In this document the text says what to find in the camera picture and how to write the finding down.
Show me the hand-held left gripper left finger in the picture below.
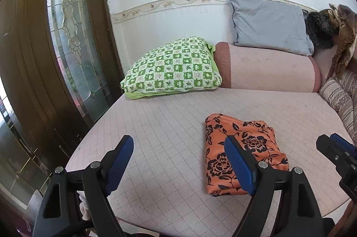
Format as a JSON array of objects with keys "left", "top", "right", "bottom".
[{"left": 33, "top": 135, "right": 134, "bottom": 237}]

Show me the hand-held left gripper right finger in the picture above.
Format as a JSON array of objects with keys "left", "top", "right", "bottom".
[{"left": 224, "top": 136, "right": 321, "bottom": 237}]

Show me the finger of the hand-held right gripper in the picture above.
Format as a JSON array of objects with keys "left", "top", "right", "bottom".
[
  {"left": 330, "top": 133, "right": 357, "bottom": 156},
  {"left": 316, "top": 134, "right": 350, "bottom": 168}
]

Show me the orange floral blouse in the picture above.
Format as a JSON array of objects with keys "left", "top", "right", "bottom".
[{"left": 204, "top": 113, "right": 289, "bottom": 196}]

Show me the striped floral cushion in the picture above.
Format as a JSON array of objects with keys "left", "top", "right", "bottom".
[{"left": 319, "top": 69, "right": 357, "bottom": 143}]

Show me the white cloth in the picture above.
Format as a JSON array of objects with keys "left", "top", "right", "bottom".
[{"left": 79, "top": 192, "right": 92, "bottom": 222}]

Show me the pink bolster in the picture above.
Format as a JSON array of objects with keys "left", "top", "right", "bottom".
[{"left": 214, "top": 42, "right": 322, "bottom": 93}]

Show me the glass door panel with brass strips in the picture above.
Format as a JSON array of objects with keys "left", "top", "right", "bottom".
[{"left": 0, "top": 97, "right": 53, "bottom": 207}]

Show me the brown patterned scarf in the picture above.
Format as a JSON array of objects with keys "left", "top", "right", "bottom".
[{"left": 326, "top": 3, "right": 357, "bottom": 80}]

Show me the green checkered pillow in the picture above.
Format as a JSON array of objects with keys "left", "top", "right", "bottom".
[{"left": 120, "top": 36, "right": 222, "bottom": 100}]

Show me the dark furry cushion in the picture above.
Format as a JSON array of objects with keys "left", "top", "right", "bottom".
[{"left": 304, "top": 11, "right": 339, "bottom": 49}]

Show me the wooden door with leaded glass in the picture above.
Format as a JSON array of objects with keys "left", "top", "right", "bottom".
[{"left": 0, "top": 0, "right": 125, "bottom": 170}]

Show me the grey pillow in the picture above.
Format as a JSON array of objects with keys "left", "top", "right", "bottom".
[{"left": 227, "top": 0, "right": 315, "bottom": 57}]

